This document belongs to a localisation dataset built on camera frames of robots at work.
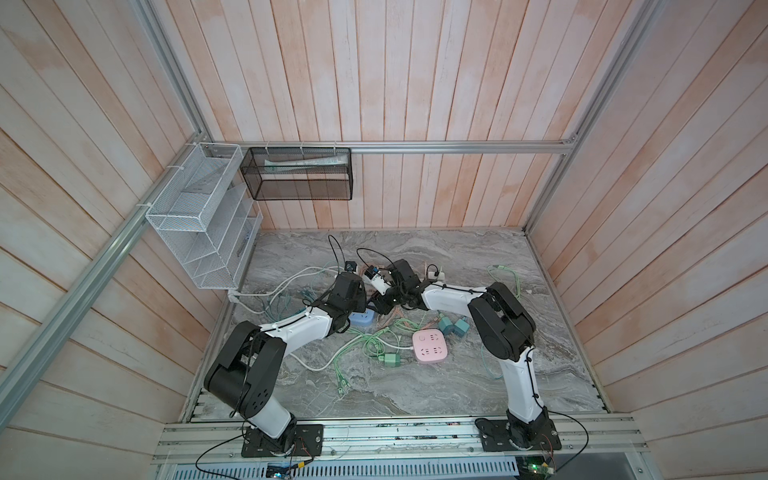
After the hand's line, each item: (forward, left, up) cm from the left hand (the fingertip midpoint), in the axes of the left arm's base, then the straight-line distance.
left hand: (357, 296), depth 93 cm
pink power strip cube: (-14, -22, -5) cm, 27 cm away
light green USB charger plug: (-19, -11, -3) cm, 22 cm away
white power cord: (+8, +26, -7) cm, 28 cm away
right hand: (+2, -4, -5) cm, 7 cm away
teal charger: (-8, -28, -4) cm, 29 cm away
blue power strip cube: (-6, -2, -4) cm, 8 cm away
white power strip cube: (+6, -26, +2) cm, 27 cm away
